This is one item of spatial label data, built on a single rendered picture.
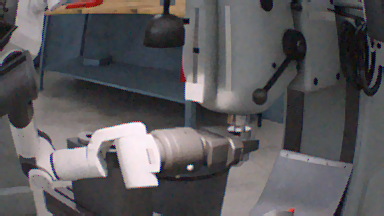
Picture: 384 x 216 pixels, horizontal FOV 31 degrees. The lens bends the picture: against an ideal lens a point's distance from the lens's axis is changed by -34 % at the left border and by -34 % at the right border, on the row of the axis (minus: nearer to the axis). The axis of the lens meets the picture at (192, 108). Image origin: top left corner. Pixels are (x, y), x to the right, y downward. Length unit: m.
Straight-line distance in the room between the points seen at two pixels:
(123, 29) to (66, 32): 1.04
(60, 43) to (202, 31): 7.44
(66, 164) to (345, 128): 0.75
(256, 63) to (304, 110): 0.50
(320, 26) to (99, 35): 6.72
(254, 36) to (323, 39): 0.25
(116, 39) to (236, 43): 6.62
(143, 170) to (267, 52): 0.31
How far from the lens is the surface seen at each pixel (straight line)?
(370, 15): 1.84
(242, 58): 1.76
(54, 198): 2.30
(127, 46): 8.25
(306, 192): 2.21
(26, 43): 1.69
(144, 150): 1.76
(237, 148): 1.83
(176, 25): 1.63
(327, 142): 2.21
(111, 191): 2.10
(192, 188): 3.79
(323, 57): 1.94
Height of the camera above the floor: 1.74
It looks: 13 degrees down
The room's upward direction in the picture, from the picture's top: 2 degrees clockwise
